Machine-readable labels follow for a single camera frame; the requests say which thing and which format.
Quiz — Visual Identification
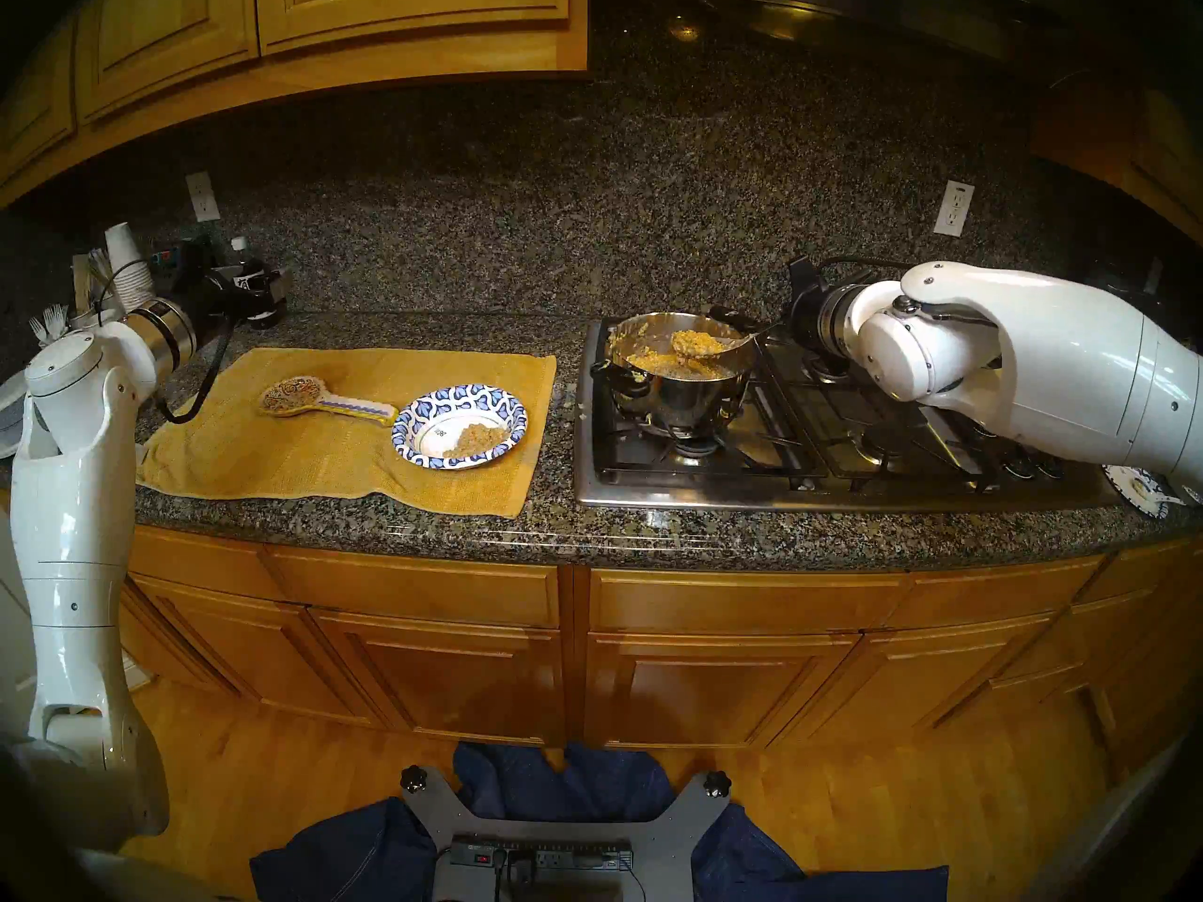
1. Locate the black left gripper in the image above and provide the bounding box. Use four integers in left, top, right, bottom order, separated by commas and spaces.
191, 264, 289, 328

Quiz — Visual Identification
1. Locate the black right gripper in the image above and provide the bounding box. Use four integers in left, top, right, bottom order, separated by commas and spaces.
774, 256, 852, 359

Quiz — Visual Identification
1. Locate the scooped oatmeal heap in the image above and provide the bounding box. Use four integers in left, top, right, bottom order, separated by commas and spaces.
442, 423, 510, 459

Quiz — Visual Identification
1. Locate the patterned ceramic spoon rest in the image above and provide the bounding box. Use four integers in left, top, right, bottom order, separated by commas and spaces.
258, 374, 400, 428

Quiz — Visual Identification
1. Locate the cooked oatmeal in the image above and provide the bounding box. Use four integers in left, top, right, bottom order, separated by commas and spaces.
622, 330, 739, 381

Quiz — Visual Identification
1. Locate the blue patterned paper bowl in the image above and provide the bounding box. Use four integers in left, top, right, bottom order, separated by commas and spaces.
390, 383, 529, 471

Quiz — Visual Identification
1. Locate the soy sauce bottle white cap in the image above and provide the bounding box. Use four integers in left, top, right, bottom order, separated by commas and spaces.
229, 236, 273, 295

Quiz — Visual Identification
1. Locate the stainless steel pot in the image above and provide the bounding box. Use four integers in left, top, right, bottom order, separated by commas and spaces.
590, 311, 760, 439

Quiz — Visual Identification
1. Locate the steel gas cooktop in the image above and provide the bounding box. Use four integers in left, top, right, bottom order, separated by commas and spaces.
571, 318, 1119, 514

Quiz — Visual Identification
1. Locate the stack of white paper cups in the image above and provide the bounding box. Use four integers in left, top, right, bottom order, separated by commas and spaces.
103, 221, 156, 314

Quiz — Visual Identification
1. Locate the yellow cloth mat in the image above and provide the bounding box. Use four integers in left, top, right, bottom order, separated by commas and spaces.
136, 346, 558, 521

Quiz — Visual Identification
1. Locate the steel range hood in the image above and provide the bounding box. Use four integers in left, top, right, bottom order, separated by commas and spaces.
597, 0, 1082, 65

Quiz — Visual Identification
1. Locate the small blue patterned saucer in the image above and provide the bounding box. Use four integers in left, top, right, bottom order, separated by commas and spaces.
1101, 463, 1176, 521

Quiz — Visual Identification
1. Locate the wooden base cabinet row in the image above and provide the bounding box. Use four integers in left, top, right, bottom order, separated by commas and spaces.
0, 491, 1203, 798

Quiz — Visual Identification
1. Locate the dark blue cloth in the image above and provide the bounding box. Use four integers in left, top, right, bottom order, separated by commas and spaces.
249, 740, 950, 902

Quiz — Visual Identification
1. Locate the grey power strip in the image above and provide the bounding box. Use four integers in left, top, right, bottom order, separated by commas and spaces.
449, 834, 635, 878

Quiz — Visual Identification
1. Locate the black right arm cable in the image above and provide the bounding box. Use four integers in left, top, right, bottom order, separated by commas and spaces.
818, 255, 908, 281

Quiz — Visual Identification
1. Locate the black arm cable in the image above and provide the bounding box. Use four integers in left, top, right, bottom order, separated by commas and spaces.
818, 255, 908, 281
94, 257, 234, 425

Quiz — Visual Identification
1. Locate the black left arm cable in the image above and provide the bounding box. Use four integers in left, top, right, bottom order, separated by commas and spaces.
94, 257, 234, 425

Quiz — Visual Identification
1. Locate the narrow wooden wall cabinet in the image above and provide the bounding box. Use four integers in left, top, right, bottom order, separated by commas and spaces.
1029, 83, 1203, 243

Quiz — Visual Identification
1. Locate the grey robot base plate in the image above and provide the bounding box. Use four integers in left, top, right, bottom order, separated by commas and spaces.
399, 767, 732, 902

